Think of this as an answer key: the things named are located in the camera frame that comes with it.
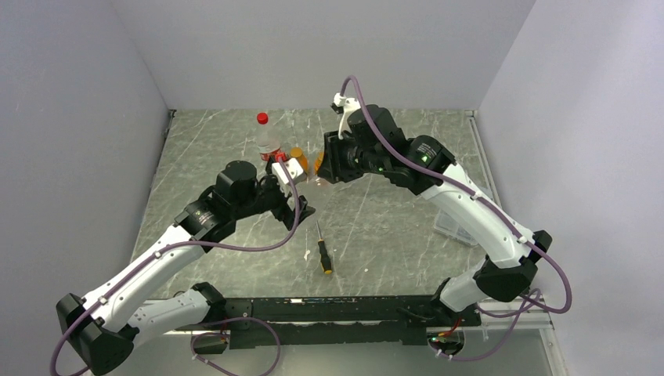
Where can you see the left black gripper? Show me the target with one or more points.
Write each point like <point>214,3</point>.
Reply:
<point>283,212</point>

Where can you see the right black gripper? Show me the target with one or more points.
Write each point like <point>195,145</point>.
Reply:
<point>333,167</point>

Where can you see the orange juice bottle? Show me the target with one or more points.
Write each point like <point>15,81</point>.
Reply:
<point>303,161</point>
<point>318,162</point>

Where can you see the clear red-label bottle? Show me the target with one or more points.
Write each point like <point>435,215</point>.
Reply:
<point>267,141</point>

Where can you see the red bottle cap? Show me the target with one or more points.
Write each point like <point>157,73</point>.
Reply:
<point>262,118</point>

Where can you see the orange bottle cap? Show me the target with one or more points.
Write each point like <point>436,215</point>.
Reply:
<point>296,152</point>

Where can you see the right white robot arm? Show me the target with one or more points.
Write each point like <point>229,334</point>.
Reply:
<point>431,171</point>

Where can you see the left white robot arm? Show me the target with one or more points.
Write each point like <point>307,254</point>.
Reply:
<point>106,324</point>

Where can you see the black yellow screwdriver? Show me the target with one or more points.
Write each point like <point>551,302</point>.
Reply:
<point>325,260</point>

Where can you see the clear plastic box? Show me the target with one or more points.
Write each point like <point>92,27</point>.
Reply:
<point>446,225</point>

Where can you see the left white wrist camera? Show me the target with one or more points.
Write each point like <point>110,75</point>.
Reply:
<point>288,171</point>

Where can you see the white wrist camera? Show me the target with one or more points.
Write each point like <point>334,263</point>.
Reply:
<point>345,106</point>
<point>288,171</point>

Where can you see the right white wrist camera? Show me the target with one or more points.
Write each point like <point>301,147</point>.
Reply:
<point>345,106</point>

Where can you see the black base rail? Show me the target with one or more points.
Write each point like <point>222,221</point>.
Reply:
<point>406,319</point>

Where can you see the aluminium frame rail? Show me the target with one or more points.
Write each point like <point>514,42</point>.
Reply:
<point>445,343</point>

